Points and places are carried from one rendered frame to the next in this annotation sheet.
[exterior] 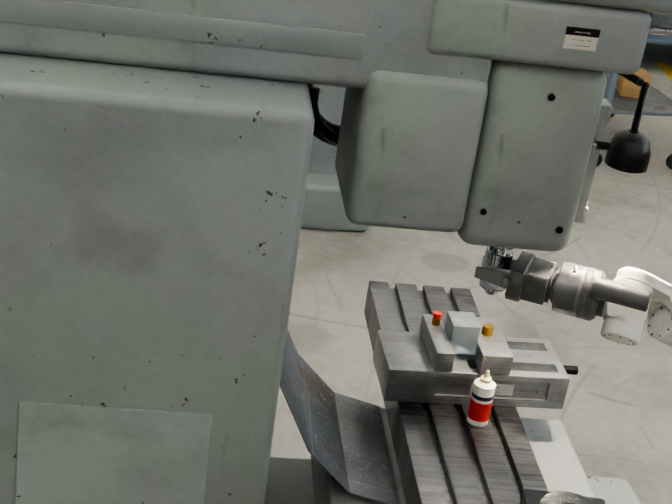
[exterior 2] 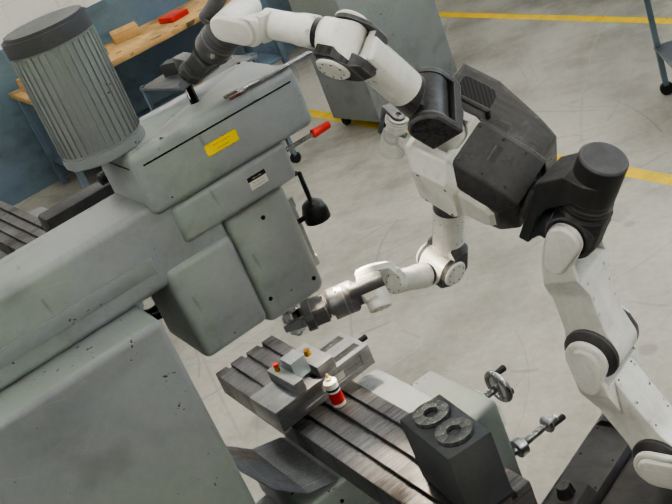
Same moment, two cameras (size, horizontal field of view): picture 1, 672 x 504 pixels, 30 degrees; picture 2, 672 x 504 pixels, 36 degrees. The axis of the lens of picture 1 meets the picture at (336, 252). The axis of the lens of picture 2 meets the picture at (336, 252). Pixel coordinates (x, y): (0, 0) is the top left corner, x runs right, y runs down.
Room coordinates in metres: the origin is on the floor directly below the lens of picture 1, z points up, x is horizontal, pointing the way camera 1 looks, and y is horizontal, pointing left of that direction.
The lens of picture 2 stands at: (-0.42, 0.23, 2.55)
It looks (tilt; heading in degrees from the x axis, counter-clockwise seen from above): 26 degrees down; 344
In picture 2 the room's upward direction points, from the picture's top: 22 degrees counter-clockwise
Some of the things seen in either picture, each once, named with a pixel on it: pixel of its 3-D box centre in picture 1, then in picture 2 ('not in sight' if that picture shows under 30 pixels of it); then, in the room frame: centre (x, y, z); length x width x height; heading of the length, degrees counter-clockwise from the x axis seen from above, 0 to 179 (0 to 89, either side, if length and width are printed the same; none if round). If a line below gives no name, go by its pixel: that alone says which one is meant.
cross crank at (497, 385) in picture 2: not in sight; (490, 392); (2.04, -0.77, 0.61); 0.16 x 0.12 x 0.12; 99
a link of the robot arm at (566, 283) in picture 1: (547, 284); (325, 308); (1.94, -0.37, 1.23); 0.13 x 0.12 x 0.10; 163
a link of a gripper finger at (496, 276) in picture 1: (492, 276); (295, 325); (1.93, -0.27, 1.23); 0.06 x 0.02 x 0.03; 74
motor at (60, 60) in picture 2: not in sight; (75, 88); (1.93, -0.03, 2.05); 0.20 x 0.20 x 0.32
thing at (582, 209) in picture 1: (584, 160); (297, 233); (1.98, -0.39, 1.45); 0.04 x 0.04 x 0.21; 9
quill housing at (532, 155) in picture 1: (520, 140); (258, 247); (1.96, -0.27, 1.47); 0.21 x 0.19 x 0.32; 9
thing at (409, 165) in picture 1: (406, 128); (198, 285); (1.94, -0.08, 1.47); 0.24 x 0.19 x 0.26; 9
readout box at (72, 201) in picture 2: not in sight; (90, 231); (2.25, 0.07, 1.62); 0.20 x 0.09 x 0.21; 99
